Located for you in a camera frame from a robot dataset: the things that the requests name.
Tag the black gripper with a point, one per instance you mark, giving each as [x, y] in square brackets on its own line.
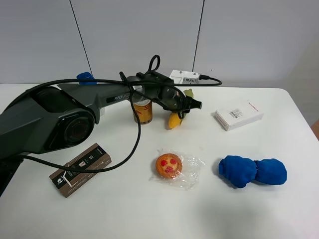
[169, 97]

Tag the yellow green corn cob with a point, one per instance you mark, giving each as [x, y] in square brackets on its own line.
[176, 119]

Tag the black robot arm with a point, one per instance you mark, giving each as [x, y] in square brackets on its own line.
[62, 114]

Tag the gold drink can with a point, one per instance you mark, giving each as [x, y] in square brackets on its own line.
[144, 109]

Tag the white cardboard box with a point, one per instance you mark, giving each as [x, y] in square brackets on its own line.
[238, 114]

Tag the fruit tart in plastic wrap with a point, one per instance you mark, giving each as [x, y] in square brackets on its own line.
[177, 169]

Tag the blue cloth bundle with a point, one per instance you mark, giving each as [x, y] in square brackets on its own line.
[240, 171]

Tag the white blue shampoo bottle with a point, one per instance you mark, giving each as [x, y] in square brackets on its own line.
[88, 76]

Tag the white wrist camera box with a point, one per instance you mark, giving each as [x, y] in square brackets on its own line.
[184, 77]

